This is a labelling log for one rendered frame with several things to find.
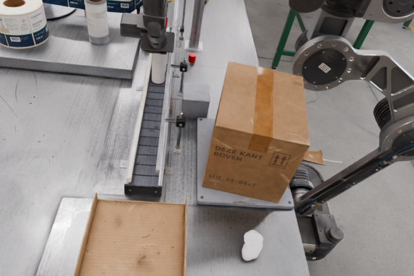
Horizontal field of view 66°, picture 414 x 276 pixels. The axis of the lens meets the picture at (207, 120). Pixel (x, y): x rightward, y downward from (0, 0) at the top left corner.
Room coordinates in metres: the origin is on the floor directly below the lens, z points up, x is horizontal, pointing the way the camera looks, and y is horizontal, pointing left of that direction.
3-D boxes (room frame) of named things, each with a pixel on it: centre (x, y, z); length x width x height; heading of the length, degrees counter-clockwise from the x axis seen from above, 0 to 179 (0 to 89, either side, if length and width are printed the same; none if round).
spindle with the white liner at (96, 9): (1.21, 0.54, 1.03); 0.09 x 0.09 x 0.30
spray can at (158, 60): (1.00, 0.22, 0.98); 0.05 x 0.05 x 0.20
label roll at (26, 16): (1.13, 0.83, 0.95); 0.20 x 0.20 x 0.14
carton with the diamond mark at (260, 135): (0.72, -0.15, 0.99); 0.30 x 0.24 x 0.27; 179
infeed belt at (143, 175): (1.33, 0.27, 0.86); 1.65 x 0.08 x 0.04; 9
